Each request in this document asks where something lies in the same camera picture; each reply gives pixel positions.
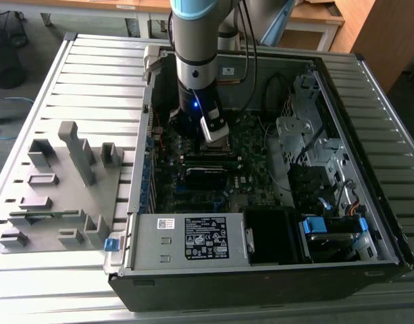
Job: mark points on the hard disk in blue carrier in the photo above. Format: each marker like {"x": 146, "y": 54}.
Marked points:
{"x": 316, "y": 225}

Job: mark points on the black PC case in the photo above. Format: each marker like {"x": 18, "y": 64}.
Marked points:
{"x": 227, "y": 290}

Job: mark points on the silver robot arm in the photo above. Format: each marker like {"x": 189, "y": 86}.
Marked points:
{"x": 193, "y": 44}

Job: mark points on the blue case latch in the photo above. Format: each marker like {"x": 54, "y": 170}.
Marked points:
{"x": 112, "y": 245}

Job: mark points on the black wrist camera block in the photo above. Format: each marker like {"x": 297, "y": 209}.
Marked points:
{"x": 175, "y": 119}

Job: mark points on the black expansion card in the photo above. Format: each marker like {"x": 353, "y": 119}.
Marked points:
{"x": 206, "y": 180}

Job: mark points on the grey case release latch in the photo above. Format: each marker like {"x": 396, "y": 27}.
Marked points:
{"x": 151, "y": 57}

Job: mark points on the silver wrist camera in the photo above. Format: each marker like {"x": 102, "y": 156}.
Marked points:
{"x": 215, "y": 130}

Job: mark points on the grey power supply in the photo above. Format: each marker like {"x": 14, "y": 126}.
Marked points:
{"x": 146, "y": 243}

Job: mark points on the green RAM stick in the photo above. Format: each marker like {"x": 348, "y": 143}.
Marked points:
{"x": 44, "y": 213}
{"x": 210, "y": 158}

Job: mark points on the grey parts rack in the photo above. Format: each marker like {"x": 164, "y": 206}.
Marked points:
{"x": 68, "y": 195}

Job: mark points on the silver drive cage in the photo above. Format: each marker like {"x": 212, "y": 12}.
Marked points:
{"x": 289, "y": 133}

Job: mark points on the black drive bay bracket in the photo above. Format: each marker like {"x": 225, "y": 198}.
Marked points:
{"x": 308, "y": 182}

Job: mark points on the chipset heat sink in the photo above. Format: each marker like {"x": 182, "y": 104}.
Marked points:
{"x": 239, "y": 202}

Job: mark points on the CPU socket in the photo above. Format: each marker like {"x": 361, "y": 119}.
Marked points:
{"x": 223, "y": 151}

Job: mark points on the green motherboard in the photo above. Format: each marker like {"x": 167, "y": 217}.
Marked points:
{"x": 257, "y": 168}

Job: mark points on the wooden cabinet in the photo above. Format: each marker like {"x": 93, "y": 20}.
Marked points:
{"x": 389, "y": 40}

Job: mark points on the wooden desk white frame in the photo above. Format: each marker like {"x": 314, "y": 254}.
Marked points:
{"x": 75, "y": 2}
{"x": 321, "y": 21}

